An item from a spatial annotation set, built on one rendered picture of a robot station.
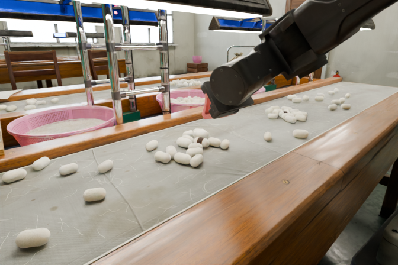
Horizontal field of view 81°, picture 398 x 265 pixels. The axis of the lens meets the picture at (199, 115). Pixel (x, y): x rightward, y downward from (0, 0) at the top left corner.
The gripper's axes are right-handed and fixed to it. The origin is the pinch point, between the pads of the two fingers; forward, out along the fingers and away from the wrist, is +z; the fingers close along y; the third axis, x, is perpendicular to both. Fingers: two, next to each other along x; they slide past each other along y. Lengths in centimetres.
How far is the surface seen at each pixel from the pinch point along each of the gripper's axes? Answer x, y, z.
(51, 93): -50, 17, 68
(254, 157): 12.7, -4.6, -2.6
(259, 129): 6.5, -19.4, 4.7
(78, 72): -165, -40, 221
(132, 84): -30.1, -4.5, 35.0
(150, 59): -322, -277, 417
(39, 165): -3.1, 30.4, 13.6
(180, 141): 2.5, 4.5, 6.6
